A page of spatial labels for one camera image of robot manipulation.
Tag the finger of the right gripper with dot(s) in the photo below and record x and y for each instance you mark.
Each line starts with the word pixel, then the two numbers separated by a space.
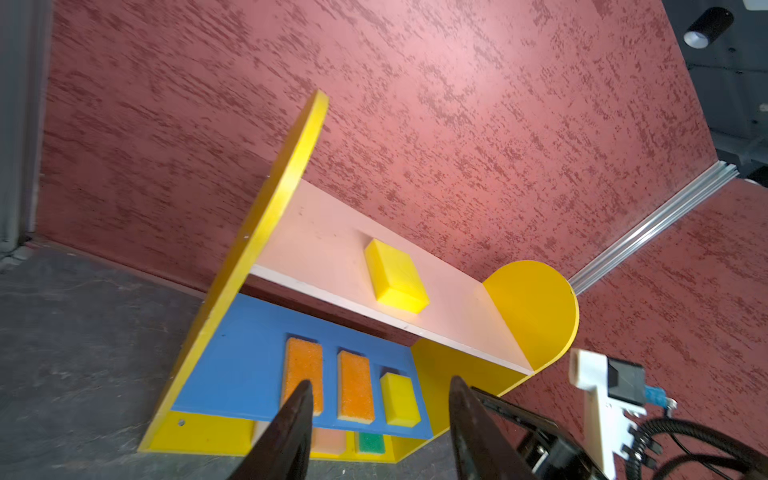
pixel 522 417

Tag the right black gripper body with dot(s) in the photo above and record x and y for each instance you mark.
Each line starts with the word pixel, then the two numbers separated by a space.
pixel 552 457

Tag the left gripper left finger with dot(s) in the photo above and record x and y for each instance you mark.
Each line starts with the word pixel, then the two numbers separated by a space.
pixel 283 450

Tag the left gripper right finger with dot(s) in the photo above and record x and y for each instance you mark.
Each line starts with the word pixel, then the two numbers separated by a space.
pixel 480 449

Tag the cream white sponge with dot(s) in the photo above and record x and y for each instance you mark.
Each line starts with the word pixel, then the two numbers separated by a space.
pixel 258 430

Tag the salmon pink sponge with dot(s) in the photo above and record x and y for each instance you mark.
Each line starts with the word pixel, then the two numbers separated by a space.
pixel 328 442

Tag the green sponge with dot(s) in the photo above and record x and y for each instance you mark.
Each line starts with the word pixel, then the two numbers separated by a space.
pixel 370 444

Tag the orange sponge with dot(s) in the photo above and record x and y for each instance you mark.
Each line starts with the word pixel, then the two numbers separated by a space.
pixel 355 392
pixel 303 360

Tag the small yellow square sponge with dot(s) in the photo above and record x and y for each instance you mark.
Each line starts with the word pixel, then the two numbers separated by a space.
pixel 399 399

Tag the yellow shelf unit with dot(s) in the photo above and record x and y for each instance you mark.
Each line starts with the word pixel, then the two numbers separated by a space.
pixel 297 269

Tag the black ceiling spotlight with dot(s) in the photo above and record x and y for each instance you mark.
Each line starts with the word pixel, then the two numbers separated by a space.
pixel 710 25

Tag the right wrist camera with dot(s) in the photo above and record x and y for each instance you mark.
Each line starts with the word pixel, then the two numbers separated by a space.
pixel 615 393

